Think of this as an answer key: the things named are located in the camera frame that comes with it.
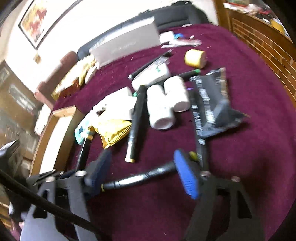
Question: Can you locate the blue cartoon tissue pack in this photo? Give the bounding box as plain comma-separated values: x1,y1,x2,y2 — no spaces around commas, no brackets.
74,116,97,145

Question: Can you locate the black foil packet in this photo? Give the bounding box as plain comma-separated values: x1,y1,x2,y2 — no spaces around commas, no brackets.
189,68,250,145

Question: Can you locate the low wooden cabinet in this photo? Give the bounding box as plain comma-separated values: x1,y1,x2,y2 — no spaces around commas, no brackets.
228,5,296,105

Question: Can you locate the white spray bottle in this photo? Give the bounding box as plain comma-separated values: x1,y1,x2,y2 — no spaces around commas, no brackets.
131,64,171,91

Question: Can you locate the gold box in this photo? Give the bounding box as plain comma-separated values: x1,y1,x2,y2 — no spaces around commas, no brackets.
51,56,97,100

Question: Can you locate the white pill bottle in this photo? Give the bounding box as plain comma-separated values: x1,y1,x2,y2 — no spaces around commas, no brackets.
163,76,191,113
146,85,176,130

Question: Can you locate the black marker yellow cap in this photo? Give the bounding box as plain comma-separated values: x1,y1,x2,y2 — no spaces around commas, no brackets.
76,136,94,171
125,85,148,163

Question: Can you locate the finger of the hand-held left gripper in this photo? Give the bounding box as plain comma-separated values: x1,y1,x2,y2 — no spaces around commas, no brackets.
26,169,64,184

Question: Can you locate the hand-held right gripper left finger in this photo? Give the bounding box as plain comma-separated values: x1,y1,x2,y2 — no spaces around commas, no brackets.
20,149,114,241

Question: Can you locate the assorted cabinet clutter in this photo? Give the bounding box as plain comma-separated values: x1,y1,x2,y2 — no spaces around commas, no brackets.
223,0,285,33

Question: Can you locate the black marker pen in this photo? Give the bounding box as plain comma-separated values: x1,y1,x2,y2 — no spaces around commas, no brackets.
128,51,173,80

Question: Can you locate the wooden glass door cabinet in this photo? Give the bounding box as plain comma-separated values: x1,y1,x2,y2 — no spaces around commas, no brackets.
0,60,40,163

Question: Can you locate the black cable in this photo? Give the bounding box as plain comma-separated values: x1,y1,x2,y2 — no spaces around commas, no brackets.
0,170,105,235

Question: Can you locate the framed wall painting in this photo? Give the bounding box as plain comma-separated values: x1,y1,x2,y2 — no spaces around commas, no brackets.
18,0,77,49

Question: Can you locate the cardboard box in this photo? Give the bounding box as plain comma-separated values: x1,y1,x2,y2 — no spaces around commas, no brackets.
30,105,86,176

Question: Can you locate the small white item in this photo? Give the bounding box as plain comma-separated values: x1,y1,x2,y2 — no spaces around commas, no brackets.
159,31,174,43

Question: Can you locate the maroon tablecloth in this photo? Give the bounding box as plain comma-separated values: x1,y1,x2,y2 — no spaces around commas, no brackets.
30,23,296,241

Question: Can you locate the black marker green cap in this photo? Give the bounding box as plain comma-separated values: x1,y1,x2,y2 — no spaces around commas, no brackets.
174,69,201,78

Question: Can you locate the wooden door frame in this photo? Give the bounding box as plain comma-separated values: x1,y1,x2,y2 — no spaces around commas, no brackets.
213,0,232,26

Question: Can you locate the white paper packet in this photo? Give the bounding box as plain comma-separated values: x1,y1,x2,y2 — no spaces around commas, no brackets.
92,86,137,121

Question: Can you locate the black marker olive cap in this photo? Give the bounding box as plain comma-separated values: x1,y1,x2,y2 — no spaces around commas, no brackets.
100,151,198,192

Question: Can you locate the yellow snack packet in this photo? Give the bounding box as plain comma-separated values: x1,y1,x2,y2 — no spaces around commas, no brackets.
91,119,133,149

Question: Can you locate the brown armchair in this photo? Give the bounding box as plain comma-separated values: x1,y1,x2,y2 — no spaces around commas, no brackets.
33,51,78,109

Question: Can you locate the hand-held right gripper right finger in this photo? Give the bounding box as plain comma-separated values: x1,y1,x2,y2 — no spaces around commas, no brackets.
173,149,266,241

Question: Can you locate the yellow tape roll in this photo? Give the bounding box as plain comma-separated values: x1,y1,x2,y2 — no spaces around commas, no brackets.
184,49,206,69

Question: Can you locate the silver long box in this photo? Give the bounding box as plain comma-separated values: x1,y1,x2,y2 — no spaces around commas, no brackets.
89,17,161,66

